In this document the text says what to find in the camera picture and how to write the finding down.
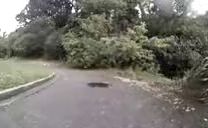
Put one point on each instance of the wood of trees and bushes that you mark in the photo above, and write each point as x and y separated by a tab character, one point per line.
118	36

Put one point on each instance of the grey asphalt road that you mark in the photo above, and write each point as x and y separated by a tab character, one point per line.
92	106

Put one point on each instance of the grass verge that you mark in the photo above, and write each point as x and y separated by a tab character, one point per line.
152	78

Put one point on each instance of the pale concrete kerb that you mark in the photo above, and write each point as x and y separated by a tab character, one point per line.
22	88

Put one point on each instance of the grass slope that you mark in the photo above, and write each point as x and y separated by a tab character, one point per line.
12	73

